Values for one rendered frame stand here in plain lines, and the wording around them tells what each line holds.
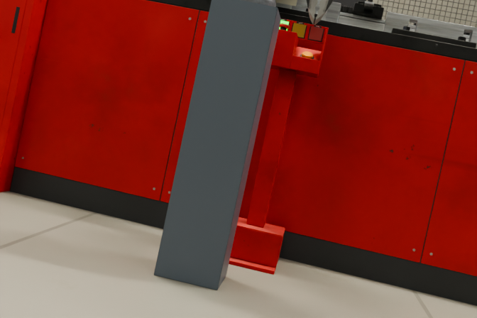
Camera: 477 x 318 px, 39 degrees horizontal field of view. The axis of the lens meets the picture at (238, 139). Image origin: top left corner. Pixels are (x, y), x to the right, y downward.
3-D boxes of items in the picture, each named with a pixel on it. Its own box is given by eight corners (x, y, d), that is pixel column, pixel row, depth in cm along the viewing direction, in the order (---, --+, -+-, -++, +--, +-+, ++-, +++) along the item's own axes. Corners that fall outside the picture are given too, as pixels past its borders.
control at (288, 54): (258, 62, 223) (269, 8, 222) (262, 67, 239) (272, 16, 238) (317, 74, 220) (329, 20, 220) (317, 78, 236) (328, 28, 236)
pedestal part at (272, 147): (245, 223, 228) (280, 67, 227) (248, 221, 234) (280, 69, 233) (263, 228, 228) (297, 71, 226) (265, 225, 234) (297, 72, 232)
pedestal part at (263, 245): (213, 260, 217) (221, 223, 217) (223, 247, 242) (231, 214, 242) (273, 275, 215) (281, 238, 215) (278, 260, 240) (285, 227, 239)
